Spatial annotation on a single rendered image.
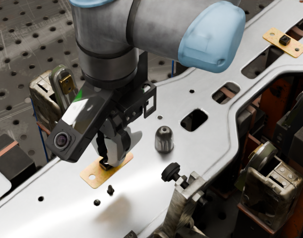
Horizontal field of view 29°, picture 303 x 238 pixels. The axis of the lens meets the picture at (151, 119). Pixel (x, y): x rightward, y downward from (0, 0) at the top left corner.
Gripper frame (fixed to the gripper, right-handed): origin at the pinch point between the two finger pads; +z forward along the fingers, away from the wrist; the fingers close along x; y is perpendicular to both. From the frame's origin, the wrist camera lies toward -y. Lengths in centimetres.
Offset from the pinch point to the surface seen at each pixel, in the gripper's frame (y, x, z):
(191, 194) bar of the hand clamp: -1.0, -17.5, -11.9
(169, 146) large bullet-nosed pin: 12.3, -1.6, 7.7
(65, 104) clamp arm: 4.3, 15.1, 3.8
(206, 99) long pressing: 25.4, 1.4, 9.1
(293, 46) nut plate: 47.1, -2.0, 8.6
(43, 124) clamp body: 3.1, 22.3, 15.5
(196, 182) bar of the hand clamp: 0.6, -16.8, -12.1
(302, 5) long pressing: 58, 4, 9
